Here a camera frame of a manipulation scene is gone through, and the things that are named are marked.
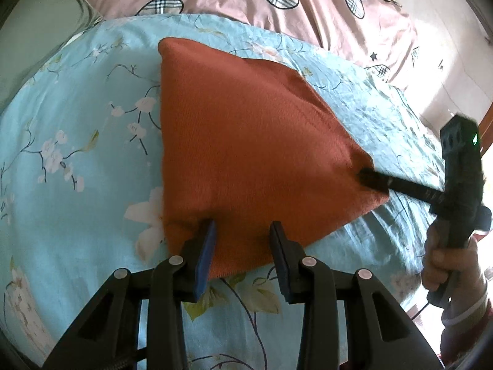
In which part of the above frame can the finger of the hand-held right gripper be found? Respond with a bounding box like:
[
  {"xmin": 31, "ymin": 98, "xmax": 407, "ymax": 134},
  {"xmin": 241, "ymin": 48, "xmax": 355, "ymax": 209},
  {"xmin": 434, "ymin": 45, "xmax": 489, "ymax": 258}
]
[{"xmin": 358, "ymin": 166, "xmax": 444, "ymax": 206}]

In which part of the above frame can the light blue floral bedsheet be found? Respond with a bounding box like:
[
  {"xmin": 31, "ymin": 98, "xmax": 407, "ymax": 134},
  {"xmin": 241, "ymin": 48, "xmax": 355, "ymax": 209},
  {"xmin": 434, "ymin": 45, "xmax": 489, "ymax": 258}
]
[{"xmin": 0, "ymin": 12, "xmax": 449, "ymax": 370}]

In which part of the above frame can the pink quilt with plaid hearts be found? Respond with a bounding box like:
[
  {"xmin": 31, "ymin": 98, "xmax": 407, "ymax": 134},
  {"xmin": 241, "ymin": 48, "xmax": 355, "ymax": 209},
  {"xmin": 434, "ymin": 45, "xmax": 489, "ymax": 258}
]
[{"xmin": 72, "ymin": 0, "xmax": 421, "ymax": 93}]

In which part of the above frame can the rust orange knit sweater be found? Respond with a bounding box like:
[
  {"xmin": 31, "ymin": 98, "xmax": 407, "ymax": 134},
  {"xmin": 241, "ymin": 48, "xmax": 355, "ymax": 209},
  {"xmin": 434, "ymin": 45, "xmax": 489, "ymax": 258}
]
[{"xmin": 157, "ymin": 37, "xmax": 389, "ymax": 281}]

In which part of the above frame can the person's right forearm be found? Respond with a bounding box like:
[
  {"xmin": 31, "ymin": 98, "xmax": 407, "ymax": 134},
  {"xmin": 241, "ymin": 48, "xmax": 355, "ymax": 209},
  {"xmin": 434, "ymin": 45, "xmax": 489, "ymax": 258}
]
[{"xmin": 439, "ymin": 235, "xmax": 493, "ymax": 367}]

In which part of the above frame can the person's right hand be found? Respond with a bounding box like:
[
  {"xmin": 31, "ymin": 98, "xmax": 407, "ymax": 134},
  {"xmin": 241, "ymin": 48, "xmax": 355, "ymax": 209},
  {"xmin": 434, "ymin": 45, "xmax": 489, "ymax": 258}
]
[{"xmin": 421, "ymin": 221, "xmax": 482, "ymax": 294}]

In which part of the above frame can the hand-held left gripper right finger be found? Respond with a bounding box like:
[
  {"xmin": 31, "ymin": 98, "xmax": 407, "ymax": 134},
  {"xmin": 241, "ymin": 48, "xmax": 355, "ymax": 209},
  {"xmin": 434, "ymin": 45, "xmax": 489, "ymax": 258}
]
[{"xmin": 269, "ymin": 221, "xmax": 444, "ymax": 370}]

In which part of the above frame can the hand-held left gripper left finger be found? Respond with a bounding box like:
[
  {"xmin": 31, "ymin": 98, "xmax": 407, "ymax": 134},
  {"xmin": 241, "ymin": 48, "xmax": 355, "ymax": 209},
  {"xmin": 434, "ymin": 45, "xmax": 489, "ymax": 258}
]
[{"xmin": 42, "ymin": 219, "xmax": 218, "ymax": 370}]

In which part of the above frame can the black cable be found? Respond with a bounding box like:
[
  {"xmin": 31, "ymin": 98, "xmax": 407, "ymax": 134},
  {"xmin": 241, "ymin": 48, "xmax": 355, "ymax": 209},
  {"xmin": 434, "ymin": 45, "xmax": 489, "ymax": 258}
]
[{"xmin": 409, "ymin": 300, "xmax": 433, "ymax": 321}]

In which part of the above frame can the green pillow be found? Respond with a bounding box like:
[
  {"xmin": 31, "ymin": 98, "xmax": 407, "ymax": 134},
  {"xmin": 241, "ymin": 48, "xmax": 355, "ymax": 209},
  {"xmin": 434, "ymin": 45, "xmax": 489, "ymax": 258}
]
[{"xmin": 0, "ymin": 0, "xmax": 104, "ymax": 114}]

